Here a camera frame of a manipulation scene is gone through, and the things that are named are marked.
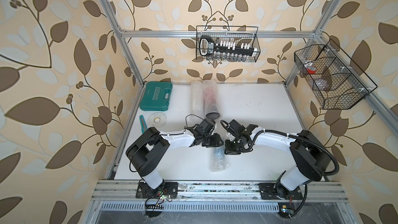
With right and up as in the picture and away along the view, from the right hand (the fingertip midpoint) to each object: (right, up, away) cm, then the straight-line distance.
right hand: (225, 153), depth 86 cm
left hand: (-3, +6, +1) cm, 7 cm away
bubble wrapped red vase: (-8, +32, +15) cm, 36 cm away
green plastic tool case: (-46, +32, +22) cm, 60 cm away
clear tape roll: (-43, +17, +14) cm, 49 cm away
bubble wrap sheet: (-4, -2, -8) cm, 9 cm away
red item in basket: (+44, +47, -5) cm, 64 cm away
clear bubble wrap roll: (-17, +30, +16) cm, 38 cm away
